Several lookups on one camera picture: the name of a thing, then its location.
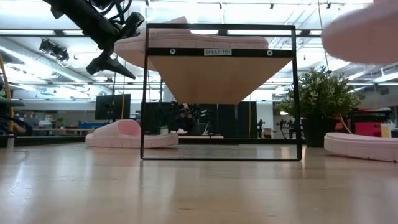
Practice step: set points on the red and black cart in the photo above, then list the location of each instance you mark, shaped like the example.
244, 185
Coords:
367, 129

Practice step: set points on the person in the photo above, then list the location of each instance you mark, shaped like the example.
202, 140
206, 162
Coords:
186, 119

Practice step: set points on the green plant black pot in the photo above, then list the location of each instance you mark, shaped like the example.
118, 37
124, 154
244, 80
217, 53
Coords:
323, 93

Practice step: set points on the black frame wooden shelf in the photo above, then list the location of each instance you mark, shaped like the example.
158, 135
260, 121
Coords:
214, 77

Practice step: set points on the black metal table frame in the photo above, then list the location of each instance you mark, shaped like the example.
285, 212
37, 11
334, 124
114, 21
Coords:
217, 141

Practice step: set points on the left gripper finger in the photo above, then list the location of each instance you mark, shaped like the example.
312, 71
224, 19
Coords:
132, 26
105, 63

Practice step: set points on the black ceiling light cluster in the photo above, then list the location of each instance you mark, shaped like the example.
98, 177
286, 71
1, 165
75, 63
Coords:
56, 51

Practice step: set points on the pink foam slide sandal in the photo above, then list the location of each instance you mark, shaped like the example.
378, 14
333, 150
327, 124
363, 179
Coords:
367, 34
186, 40
118, 140
357, 146

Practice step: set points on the pale yellow container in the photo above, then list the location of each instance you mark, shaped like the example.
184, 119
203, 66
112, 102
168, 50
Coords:
387, 130

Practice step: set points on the black background computer monitor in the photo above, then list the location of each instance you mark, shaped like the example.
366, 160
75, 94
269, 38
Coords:
112, 107

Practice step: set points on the yellow rod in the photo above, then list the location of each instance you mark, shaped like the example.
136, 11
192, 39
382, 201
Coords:
11, 118

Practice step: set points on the black room divider panels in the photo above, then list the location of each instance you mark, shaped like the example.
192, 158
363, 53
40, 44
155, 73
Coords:
230, 121

